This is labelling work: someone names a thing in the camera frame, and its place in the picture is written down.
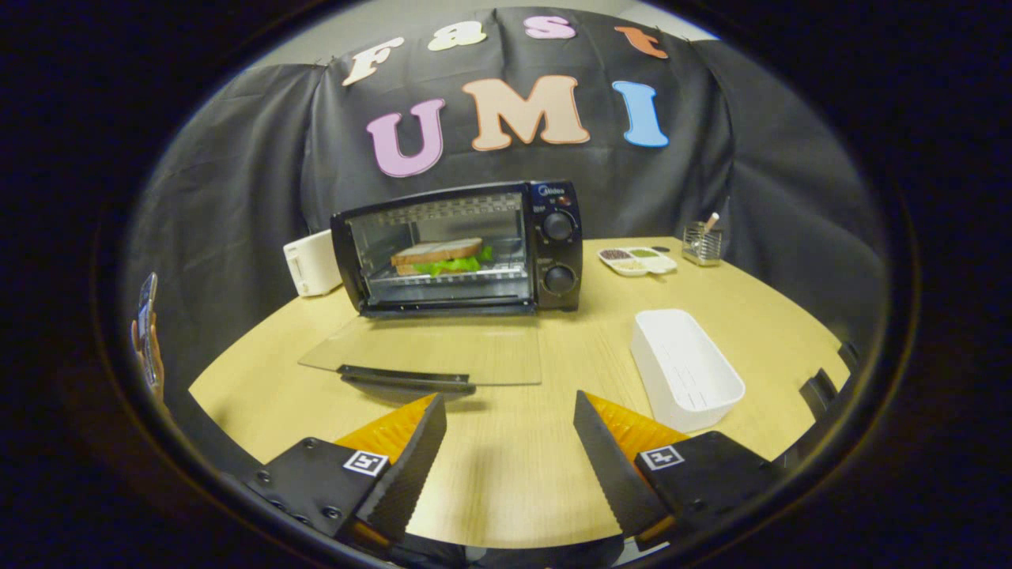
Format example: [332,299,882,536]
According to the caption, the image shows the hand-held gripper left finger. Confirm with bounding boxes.
[241,393,449,554]

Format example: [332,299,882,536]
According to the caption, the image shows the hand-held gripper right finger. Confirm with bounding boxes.
[572,390,785,548]

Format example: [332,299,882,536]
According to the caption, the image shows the lettuce sandwich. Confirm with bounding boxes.
[390,237,496,278]

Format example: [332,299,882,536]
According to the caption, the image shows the black toaster oven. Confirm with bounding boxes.
[298,180,585,398]

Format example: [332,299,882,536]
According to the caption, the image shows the white pop-up toaster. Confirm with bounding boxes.
[282,228,344,299]

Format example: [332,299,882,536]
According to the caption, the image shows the white plastic tray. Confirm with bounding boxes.
[629,308,747,435]

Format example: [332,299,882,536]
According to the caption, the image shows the white divided grain dish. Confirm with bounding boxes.
[597,247,679,278]

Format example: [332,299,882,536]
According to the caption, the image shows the blue printed card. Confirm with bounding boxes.
[131,272,160,390]

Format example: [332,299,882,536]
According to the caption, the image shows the wire mesh utensil holder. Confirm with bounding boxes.
[682,220,723,267]

